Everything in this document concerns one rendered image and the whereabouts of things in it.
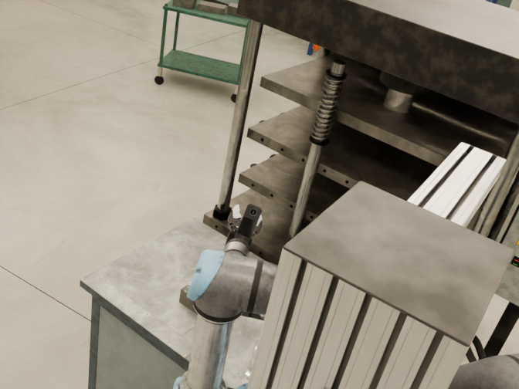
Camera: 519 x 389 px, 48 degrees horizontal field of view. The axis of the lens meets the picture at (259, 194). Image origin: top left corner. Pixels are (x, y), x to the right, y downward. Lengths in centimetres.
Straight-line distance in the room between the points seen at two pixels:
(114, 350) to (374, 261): 202
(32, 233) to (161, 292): 178
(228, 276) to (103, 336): 151
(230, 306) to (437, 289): 61
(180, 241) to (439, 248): 202
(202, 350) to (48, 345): 204
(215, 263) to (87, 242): 281
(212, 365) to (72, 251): 262
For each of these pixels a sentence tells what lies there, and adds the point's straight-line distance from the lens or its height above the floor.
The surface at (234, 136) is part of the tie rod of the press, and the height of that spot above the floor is 125.
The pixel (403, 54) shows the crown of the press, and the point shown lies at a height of 189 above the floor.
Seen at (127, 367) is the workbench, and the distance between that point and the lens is 268.
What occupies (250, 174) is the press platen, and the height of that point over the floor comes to 104.
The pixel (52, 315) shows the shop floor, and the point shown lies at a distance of 353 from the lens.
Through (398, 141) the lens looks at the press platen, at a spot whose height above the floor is 152.
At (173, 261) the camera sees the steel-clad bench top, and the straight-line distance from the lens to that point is 265.
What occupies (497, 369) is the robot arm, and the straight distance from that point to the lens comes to 129.
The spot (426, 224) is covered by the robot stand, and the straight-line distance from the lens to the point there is 89.
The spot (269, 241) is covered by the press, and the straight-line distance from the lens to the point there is 290.
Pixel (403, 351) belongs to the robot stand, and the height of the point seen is 197.
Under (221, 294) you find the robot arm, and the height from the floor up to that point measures 163.
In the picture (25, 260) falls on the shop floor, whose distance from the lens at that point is 390.
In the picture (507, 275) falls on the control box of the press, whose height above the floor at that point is 117.
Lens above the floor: 246
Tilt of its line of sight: 31 degrees down
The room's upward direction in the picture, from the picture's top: 12 degrees clockwise
